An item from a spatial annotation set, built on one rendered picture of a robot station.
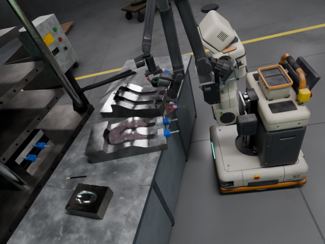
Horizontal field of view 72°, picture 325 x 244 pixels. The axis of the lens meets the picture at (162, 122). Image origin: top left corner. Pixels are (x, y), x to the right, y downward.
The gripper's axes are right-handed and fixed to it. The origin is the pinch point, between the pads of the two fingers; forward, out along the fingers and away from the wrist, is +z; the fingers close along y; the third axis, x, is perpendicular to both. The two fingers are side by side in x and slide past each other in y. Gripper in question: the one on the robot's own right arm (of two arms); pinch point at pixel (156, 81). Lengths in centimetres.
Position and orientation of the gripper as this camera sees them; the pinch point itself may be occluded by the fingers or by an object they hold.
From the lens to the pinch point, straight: 163.4
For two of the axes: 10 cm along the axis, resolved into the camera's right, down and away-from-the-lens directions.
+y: -9.3, 3.6, -0.4
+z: 2.5, 7.0, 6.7
